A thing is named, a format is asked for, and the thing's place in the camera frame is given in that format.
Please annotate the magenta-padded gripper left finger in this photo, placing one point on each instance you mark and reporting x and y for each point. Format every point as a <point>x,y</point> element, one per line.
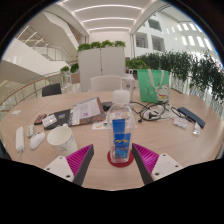
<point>59,166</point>

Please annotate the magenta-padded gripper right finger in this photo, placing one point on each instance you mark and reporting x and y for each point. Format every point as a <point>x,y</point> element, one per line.
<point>165,165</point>

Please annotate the clear blue-labelled water bottle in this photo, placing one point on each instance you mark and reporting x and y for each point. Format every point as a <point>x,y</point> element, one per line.
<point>121,140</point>

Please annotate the white mug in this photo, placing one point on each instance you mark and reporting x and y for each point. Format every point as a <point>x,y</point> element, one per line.
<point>63,143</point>

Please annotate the white computer mouse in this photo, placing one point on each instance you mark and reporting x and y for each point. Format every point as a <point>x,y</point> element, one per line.
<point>37,140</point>

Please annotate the flat round red coaster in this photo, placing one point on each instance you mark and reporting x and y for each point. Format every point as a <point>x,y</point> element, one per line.
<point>120,164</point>

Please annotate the small white packet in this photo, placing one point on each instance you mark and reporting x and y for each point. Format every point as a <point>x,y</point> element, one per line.
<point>181,123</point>

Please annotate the small pale oval device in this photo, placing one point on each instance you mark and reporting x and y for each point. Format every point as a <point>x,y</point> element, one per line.
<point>31,130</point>

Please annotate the white card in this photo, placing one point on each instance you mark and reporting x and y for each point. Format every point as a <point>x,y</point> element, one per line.
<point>49,121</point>

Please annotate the white power strip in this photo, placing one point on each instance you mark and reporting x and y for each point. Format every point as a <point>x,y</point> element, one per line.
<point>20,138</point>

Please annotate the small white tube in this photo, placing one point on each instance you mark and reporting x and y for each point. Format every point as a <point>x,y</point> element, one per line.
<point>196,128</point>

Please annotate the black folder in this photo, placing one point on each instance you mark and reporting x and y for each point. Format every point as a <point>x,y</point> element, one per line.
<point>64,116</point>

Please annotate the small red and black box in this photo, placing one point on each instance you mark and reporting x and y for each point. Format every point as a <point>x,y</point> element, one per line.
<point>40,119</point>

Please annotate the colourful sticker sheet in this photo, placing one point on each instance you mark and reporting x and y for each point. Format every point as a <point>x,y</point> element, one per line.
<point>99,125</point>

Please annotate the printed booklet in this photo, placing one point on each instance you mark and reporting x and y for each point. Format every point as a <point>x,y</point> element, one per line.
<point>86,111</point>

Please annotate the black chair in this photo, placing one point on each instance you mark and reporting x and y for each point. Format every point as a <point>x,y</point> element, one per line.
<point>51,90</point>

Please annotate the small black pouch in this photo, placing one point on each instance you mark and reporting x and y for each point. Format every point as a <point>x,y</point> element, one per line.
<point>107,106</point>

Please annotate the green tote bag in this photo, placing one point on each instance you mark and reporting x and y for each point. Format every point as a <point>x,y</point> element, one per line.
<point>150,85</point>

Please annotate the clear white-capped drink bottle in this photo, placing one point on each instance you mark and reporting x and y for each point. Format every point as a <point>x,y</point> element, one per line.
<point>128,85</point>

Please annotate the small brown planter box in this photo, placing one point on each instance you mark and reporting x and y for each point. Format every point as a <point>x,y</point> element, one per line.
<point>75,77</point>

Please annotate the white chair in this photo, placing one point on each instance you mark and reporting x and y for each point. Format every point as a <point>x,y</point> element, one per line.
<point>105,83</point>

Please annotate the green plant hedge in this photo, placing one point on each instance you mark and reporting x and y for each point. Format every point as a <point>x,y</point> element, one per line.
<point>186,70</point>

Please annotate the white cabinet with plants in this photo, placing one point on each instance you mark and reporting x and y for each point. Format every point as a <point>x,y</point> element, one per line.
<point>100,61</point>

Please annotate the ceiling light strips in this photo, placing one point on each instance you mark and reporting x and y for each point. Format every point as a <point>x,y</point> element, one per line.
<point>106,18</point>

